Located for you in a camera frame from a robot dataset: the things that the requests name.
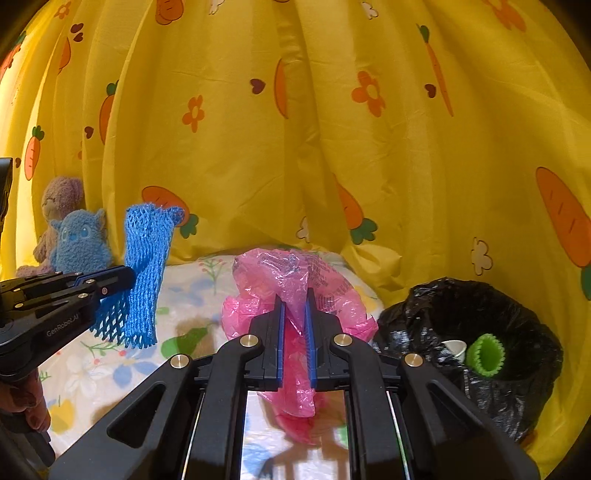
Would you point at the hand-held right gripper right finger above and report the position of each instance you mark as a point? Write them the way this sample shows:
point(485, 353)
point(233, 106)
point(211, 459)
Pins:
point(311, 350)

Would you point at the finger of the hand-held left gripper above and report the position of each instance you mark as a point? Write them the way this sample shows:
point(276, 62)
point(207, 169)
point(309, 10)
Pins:
point(106, 276)
point(69, 304)

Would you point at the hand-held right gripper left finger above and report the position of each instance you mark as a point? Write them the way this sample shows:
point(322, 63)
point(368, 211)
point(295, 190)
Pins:
point(279, 350)

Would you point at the blue foam net sleeve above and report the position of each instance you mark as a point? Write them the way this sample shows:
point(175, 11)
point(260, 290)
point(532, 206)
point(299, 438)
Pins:
point(143, 277)

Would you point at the pink plastic bag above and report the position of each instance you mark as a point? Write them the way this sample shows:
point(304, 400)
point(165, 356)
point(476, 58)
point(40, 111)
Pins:
point(272, 277)

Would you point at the white apple print paper cup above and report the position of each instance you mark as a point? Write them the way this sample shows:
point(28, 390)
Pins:
point(455, 348)

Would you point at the black trash bag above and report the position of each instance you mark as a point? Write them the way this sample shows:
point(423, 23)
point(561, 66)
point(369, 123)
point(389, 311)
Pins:
point(461, 406)

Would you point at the green foam net sleeve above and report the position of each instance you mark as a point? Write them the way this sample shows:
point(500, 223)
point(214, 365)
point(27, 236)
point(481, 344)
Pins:
point(485, 355)

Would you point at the person's left hand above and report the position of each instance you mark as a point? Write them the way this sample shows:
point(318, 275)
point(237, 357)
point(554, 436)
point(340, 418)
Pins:
point(32, 397)

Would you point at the blue plush monster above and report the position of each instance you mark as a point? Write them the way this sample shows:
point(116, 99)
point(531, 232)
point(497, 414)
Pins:
point(78, 249)

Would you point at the fruit print white tablecloth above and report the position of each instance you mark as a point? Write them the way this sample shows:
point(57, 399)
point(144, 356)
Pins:
point(184, 295)

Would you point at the purple teddy bear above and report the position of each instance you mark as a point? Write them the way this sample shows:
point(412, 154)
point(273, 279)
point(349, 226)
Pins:
point(62, 196)

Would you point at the yellow carrot print curtain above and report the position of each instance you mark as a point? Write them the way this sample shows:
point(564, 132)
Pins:
point(323, 138)

